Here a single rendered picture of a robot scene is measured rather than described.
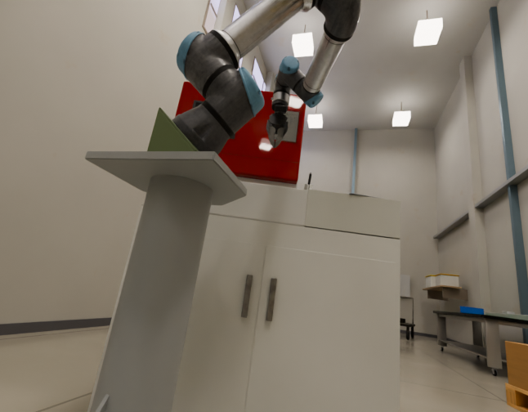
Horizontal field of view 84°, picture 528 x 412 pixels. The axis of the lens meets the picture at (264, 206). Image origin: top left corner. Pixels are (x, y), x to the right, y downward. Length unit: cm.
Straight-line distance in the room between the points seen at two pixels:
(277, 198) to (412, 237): 924
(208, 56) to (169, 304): 61
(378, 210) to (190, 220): 73
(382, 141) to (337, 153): 156
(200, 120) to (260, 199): 44
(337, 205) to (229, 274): 47
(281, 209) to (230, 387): 61
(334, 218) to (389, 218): 20
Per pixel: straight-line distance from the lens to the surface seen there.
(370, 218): 116
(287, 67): 129
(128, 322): 70
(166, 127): 79
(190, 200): 71
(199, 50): 87
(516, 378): 318
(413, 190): 1069
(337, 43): 107
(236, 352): 107
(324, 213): 112
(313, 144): 1132
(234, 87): 80
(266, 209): 110
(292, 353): 108
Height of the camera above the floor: 57
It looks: 16 degrees up
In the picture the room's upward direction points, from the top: 8 degrees clockwise
